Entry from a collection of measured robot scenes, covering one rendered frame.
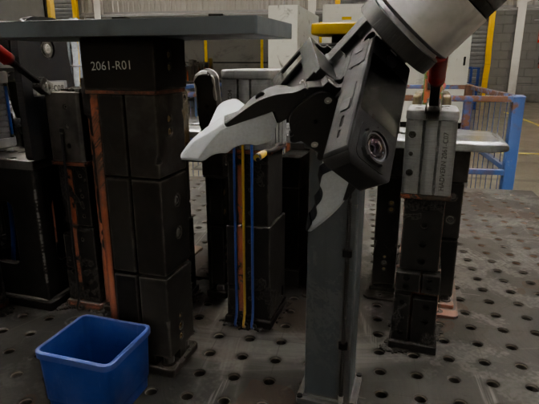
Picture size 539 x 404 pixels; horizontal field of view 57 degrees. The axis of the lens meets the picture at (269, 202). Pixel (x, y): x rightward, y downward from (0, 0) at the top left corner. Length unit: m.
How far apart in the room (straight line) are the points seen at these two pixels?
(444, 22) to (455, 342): 0.57
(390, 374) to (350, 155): 0.47
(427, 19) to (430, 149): 0.34
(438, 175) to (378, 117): 0.35
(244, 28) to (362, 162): 0.24
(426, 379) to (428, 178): 0.28
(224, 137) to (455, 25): 0.19
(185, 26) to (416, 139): 0.34
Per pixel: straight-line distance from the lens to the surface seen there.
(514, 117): 2.85
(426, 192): 0.71
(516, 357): 0.85
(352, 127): 0.34
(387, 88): 0.38
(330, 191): 0.46
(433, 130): 0.70
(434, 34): 0.39
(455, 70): 8.94
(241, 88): 0.73
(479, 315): 0.95
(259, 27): 0.53
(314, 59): 0.42
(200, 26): 0.55
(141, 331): 0.69
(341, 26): 0.54
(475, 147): 0.82
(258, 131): 0.41
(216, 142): 0.42
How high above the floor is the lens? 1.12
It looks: 16 degrees down
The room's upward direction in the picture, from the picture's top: straight up
